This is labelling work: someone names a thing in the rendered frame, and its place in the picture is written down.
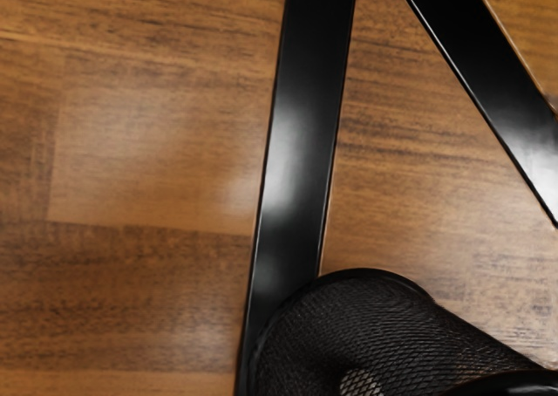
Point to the black mesh pen holder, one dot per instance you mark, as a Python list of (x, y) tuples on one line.
[(370, 326)]

